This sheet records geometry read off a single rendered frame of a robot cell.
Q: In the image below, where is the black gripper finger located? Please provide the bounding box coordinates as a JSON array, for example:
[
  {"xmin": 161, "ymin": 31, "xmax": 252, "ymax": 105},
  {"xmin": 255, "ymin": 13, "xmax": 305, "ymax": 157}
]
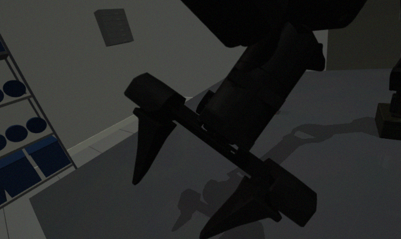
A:
[
  {"xmin": 199, "ymin": 176, "xmax": 282, "ymax": 239},
  {"xmin": 132, "ymin": 107, "xmax": 177, "ymax": 185}
]

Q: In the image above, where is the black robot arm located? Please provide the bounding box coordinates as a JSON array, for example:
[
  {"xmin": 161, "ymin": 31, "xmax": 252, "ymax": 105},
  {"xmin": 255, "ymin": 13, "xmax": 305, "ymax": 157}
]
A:
[{"xmin": 181, "ymin": 0, "xmax": 401, "ymax": 118}]

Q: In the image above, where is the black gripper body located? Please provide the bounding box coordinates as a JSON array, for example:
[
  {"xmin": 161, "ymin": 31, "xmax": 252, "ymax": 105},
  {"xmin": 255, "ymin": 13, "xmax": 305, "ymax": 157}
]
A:
[{"xmin": 124, "ymin": 62, "xmax": 317, "ymax": 227}]

